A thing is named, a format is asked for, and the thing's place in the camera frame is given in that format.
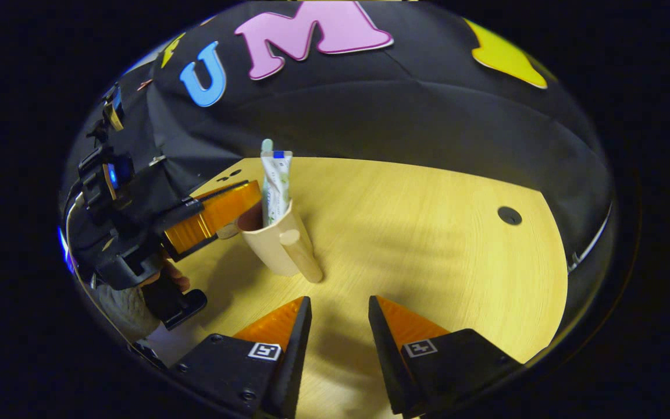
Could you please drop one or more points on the wooden desktop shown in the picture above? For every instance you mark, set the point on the wooden desktop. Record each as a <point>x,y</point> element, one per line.
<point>428,262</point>

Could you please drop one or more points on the light green toothbrush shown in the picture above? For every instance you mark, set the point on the light green toothbrush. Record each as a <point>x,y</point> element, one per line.
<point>267,145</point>

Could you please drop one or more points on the beige cup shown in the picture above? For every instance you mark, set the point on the beige cup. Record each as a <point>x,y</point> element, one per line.
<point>271,250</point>

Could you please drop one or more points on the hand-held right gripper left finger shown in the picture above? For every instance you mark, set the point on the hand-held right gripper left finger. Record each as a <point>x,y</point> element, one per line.
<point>294,361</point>

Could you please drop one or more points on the white toothpaste tube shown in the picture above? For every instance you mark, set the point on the white toothpaste tube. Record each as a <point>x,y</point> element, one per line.
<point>275,186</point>

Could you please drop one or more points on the black backdrop cloth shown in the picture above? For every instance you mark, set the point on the black backdrop cloth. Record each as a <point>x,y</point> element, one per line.
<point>399,105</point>

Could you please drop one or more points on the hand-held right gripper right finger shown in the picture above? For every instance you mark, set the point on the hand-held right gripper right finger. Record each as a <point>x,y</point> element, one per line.
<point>387,361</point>

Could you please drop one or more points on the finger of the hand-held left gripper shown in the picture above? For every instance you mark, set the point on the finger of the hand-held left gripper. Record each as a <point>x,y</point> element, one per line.
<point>218,218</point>

